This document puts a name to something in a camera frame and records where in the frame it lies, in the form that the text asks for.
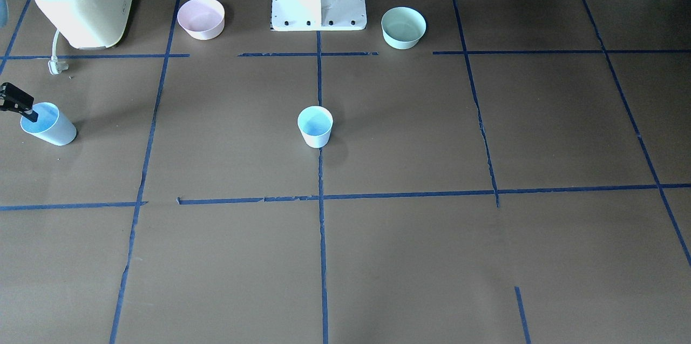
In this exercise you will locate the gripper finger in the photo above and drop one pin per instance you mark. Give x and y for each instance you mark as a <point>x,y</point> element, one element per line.
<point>16,100</point>

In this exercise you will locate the blue cup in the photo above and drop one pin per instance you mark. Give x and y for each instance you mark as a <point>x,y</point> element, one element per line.
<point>315,124</point>
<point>52,125</point>

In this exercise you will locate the cream toaster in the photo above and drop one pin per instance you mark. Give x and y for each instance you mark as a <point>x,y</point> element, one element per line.
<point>88,24</point>

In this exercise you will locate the pink bowl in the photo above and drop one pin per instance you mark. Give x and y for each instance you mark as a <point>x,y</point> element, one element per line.
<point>202,19</point>

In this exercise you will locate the green bowl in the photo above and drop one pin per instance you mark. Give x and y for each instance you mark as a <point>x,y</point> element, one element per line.
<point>403,27</point>

